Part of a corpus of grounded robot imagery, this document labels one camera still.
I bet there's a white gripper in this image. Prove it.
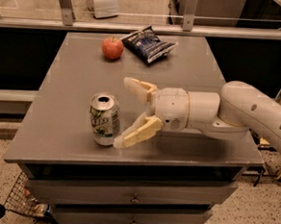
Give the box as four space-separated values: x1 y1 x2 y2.
113 77 190 149

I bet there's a wire basket on floor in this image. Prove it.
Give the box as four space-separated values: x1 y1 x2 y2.
4 172 48 218

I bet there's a green silver 7up can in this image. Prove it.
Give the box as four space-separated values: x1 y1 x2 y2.
89 92 120 146

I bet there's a drawer knob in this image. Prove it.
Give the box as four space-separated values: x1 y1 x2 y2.
130 218 138 224
130 193 141 204

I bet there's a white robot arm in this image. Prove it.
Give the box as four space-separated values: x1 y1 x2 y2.
114 77 281 153

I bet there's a metal railing frame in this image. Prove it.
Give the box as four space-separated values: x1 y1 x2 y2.
0 0 281 39

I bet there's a red apple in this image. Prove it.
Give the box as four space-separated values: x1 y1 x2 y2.
101 37 124 60

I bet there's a grey drawer cabinet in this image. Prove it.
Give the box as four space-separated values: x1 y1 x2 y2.
4 32 262 224

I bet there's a blue chip bag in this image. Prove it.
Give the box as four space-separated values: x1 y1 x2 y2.
121 26 177 63

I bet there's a top drawer knob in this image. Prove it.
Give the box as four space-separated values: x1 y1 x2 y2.
130 193 141 204

